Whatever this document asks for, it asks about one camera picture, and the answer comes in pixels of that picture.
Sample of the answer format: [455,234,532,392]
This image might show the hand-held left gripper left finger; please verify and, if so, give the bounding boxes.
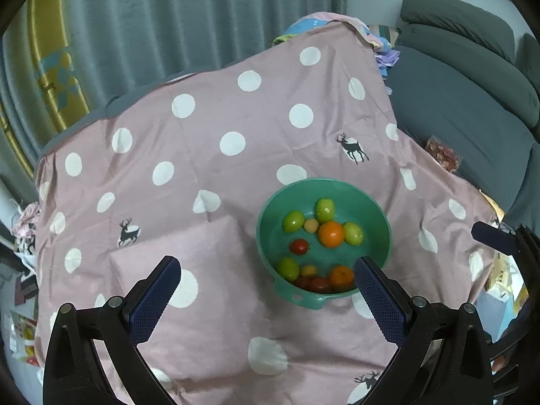
[42,255,183,405]

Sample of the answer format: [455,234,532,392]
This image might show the pink crumpled clothes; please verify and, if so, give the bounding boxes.
[12,202,41,262]

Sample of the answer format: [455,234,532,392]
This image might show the pink polka dot blanket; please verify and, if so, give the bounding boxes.
[34,10,507,405]

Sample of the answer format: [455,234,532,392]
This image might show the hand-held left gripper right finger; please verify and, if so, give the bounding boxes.
[353,255,494,405]

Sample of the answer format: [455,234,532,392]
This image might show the grey sofa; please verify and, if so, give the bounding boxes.
[386,0,540,224]

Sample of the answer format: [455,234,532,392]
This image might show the clear snack bag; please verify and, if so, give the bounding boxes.
[424,135,462,173]

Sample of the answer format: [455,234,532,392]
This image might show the yellow printed box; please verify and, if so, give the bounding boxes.
[489,255,530,304]

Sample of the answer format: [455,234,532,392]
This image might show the green plastic basin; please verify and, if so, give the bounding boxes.
[257,178,393,311]

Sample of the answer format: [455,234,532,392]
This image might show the colourful printed packets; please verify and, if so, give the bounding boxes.
[8,310,41,368]

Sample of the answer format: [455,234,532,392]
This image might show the grey curtain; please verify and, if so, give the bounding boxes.
[0,0,351,178]

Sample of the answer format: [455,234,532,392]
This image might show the gold patterned curtain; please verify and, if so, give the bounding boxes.
[27,0,91,133]

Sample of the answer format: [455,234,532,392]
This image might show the colourful patterned cloth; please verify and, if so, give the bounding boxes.
[273,12,401,93]

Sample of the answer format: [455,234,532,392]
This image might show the green jujube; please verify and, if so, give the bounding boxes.
[276,257,300,281]
[314,198,336,223]
[343,222,365,246]
[282,210,305,234]

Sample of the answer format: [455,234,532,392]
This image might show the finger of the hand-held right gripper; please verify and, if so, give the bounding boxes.
[471,220,533,262]

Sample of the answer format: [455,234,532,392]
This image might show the orange mandarin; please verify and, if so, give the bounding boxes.
[330,265,355,291]
[318,221,345,249]

